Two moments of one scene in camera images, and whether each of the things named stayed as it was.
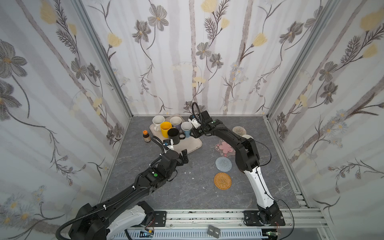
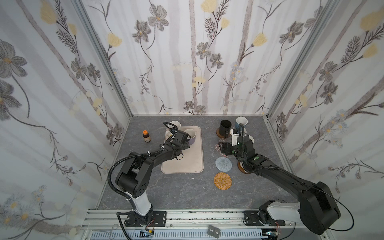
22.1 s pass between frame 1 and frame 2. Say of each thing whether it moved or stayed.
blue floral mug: moved
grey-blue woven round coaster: stayed
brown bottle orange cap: stayed
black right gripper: moved
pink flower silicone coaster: stayed
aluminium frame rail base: stayed
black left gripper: moved
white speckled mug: moved
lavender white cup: moved
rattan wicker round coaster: stayed
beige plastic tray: moved
